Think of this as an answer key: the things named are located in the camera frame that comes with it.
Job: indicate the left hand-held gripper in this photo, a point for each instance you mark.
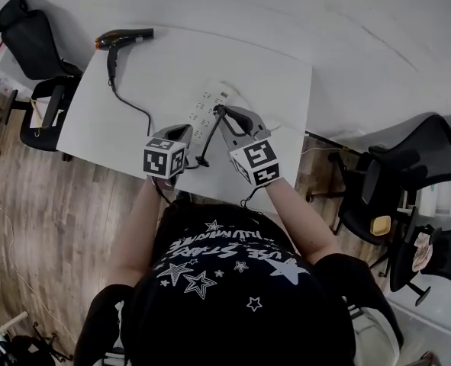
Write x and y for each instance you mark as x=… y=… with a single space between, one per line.
x=160 y=158

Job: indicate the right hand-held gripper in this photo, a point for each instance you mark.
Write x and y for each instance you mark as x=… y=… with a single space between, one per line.
x=257 y=158

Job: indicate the white power strip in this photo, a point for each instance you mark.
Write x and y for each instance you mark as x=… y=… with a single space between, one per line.
x=202 y=109

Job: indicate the black and orange hair dryer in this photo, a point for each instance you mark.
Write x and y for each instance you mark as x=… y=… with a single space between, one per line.
x=122 y=36

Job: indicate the person's left forearm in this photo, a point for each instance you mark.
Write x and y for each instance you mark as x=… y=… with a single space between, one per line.
x=141 y=227

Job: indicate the person's right forearm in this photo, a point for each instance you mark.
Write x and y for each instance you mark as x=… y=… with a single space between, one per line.
x=305 y=223

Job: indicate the person's black star-print shirt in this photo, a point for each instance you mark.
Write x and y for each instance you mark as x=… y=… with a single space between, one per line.
x=229 y=299

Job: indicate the white storage box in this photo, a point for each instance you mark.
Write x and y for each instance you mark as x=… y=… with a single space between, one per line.
x=4 y=67

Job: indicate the small yellow container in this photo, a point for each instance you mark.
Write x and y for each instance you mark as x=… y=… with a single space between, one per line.
x=380 y=225

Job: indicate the black folded stand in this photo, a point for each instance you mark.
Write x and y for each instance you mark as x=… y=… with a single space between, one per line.
x=38 y=347

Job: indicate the white paper roll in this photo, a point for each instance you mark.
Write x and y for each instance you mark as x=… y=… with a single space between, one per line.
x=428 y=202

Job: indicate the beige crumpled cloth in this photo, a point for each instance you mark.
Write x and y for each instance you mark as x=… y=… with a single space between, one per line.
x=422 y=252

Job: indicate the person's light trousers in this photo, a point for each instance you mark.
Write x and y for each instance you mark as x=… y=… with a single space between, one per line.
x=374 y=338

